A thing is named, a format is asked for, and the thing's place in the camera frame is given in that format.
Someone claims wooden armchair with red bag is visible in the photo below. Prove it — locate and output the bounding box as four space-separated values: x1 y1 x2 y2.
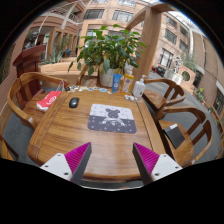
7 71 69 131

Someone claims yellow liquid bottle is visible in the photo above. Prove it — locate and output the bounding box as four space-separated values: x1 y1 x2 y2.
121 68 135 95

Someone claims white pump bottle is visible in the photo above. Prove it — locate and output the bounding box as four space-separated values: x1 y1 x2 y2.
132 74 148 99

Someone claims grey white bear-print mouse pad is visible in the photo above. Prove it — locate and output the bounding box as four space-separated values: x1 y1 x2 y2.
87 103 138 135

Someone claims blue squeeze tube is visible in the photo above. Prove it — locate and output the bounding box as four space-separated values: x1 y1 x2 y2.
111 73 123 94

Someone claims wooden planter box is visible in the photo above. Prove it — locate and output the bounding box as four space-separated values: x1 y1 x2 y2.
39 61 81 84

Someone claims green plant in white pot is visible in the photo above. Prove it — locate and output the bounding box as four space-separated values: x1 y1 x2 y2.
67 23 148 88

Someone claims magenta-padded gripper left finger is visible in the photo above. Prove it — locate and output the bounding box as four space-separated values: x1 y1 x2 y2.
39 142 93 185

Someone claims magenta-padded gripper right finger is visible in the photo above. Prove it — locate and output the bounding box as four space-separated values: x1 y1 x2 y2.
132 142 184 185

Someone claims wooden armchair with black notebook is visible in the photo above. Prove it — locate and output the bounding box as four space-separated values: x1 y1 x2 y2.
154 106 214 168

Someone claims wooden chair behind plant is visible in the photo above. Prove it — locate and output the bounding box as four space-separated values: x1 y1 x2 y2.
77 64 101 88

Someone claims black computer mouse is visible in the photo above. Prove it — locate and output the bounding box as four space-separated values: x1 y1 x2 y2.
68 97 80 109

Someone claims dark red wooden lectern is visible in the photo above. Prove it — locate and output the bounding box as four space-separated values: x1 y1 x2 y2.
12 44 47 98

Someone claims empty wooden armchair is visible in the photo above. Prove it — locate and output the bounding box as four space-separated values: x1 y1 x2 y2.
142 78 187 116

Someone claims black notebook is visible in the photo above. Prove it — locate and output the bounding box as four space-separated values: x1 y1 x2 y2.
164 123 186 150

